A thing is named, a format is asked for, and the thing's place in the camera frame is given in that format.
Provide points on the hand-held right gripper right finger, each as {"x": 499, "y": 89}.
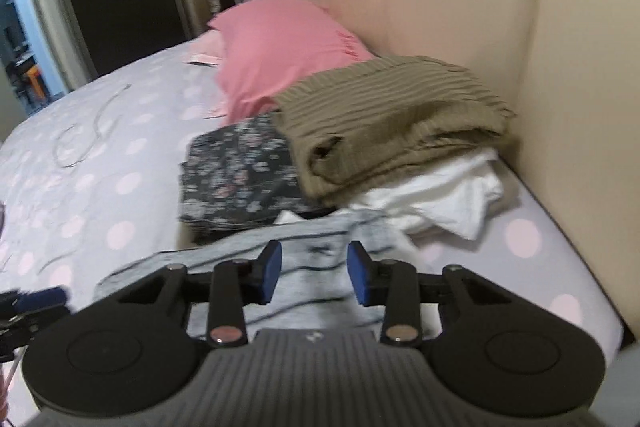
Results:
{"x": 358, "y": 272}

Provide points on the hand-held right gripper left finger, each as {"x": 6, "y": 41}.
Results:
{"x": 270, "y": 269}

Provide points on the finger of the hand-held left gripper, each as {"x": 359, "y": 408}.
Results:
{"x": 42, "y": 298}

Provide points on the grey striped pants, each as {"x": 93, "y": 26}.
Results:
{"x": 310, "y": 287}

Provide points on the dark floral garment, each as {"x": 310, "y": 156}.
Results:
{"x": 230, "y": 177}

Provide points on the white garment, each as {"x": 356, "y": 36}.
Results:
{"x": 450, "y": 197}

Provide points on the olive striped garment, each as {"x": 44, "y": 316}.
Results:
{"x": 400, "y": 117}

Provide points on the polka dot bedsheet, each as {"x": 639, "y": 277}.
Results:
{"x": 125, "y": 132}

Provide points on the orange stool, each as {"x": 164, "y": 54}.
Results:
{"x": 34, "y": 79}

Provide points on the pink pillow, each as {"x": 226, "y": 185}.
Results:
{"x": 280, "y": 47}

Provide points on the light pink cloth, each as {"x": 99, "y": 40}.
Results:
{"x": 207, "y": 47}

